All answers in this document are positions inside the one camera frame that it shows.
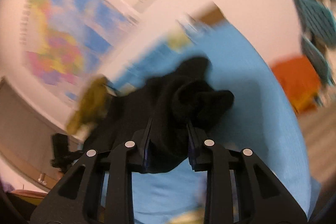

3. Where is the black coat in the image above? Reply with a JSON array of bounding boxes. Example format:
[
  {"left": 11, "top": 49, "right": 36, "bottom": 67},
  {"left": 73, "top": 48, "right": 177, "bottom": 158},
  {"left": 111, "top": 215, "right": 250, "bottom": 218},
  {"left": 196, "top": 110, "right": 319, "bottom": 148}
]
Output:
[{"left": 83, "top": 57, "right": 235, "bottom": 173}]

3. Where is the grey door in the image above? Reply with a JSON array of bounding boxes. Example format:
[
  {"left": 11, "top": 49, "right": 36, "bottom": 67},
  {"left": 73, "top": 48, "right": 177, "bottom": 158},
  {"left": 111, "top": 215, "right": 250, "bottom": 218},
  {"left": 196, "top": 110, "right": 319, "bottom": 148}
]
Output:
[{"left": 1, "top": 79, "right": 64, "bottom": 191}]

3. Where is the olive green garment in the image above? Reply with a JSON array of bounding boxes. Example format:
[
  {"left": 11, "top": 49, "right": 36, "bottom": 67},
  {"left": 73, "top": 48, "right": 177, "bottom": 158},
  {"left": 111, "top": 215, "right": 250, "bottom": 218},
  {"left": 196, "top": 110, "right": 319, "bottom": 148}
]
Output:
[{"left": 66, "top": 76, "right": 114, "bottom": 135}]

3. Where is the blue floral bed sheet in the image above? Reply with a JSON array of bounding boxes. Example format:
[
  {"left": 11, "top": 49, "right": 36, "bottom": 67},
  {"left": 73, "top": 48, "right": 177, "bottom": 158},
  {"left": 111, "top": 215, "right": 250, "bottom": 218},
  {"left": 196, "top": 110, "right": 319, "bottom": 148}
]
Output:
[{"left": 112, "top": 22, "right": 320, "bottom": 223}]

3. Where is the orange cushion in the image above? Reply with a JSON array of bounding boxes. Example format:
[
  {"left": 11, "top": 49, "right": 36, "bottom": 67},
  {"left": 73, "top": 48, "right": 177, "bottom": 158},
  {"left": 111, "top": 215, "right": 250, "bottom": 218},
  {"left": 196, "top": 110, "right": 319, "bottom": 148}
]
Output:
[{"left": 270, "top": 55, "right": 322, "bottom": 115}]

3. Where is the brown cardboard headboard piece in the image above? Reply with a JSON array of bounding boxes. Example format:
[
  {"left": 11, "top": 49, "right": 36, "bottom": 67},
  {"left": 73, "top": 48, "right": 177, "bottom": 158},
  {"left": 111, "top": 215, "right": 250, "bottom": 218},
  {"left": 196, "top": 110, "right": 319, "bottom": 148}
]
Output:
[{"left": 192, "top": 2, "right": 226, "bottom": 27}]

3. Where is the teal perforated storage rack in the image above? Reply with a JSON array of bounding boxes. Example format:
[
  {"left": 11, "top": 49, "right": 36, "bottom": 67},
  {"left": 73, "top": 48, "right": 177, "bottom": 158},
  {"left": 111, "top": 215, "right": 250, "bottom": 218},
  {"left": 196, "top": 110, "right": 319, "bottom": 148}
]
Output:
[{"left": 273, "top": 0, "right": 336, "bottom": 106}]

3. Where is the colourful wall map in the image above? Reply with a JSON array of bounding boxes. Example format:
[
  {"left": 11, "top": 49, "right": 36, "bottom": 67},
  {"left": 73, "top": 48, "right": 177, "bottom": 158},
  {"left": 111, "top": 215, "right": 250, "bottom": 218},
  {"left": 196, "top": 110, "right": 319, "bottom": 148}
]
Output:
[{"left": 21, "top": 0, "right": 138, "bottom": 106}]

